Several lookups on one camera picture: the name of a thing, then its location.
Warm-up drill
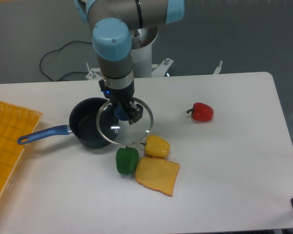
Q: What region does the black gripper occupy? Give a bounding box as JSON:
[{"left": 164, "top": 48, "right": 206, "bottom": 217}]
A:
[{"left": 99, "top": 79, "right": 143, "bottom": 125}]

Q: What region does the glass lid blue knob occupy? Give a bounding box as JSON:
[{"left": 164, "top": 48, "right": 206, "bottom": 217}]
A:
[{"left": 96, "top": 98, "right": 153, "bottom": 145}]

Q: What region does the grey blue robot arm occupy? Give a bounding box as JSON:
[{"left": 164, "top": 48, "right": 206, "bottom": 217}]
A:
[{"left": 74, "top": 0, "right": 185, "bottom": 124}]

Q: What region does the yellow bell pepper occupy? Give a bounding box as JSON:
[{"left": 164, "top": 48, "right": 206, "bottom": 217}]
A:
[{"left": 141, "top": 135, "right": 170, "bottom": 158}]

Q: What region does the green bell pepper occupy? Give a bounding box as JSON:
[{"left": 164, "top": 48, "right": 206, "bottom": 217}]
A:
[{"left": 116, "top": 146, "right": 139, "bottom": 175}]

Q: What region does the toast bread slice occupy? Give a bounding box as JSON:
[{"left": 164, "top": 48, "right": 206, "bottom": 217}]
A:
[{"left": 135, "top": 156, "right": 180, "bottom": 197}]

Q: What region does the red bell pepper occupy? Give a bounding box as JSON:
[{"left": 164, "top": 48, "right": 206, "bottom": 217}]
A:
[{"left": 186, "top": 102, "right": 214, "bottom": 122}]

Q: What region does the yellow plastic basket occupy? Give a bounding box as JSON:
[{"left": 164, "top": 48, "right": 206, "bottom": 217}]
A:
[{"left": 0, "top": 100, "right": 43, "bottom": 200}]

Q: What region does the dark saucepan blue handle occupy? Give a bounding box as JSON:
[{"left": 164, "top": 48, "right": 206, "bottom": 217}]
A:
[{"left": 17, "top": 97, "right": 110, "bottom": 149}]

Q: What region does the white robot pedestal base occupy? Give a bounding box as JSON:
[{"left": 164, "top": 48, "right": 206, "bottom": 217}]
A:
[{"left": 85, "top": 26, "right": 174, "bottom": 80}]

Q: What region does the black cable on floor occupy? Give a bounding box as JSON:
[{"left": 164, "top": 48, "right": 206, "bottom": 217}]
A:
[{"left": 39, "top": 40, "right": 93, "bottom": 82}]

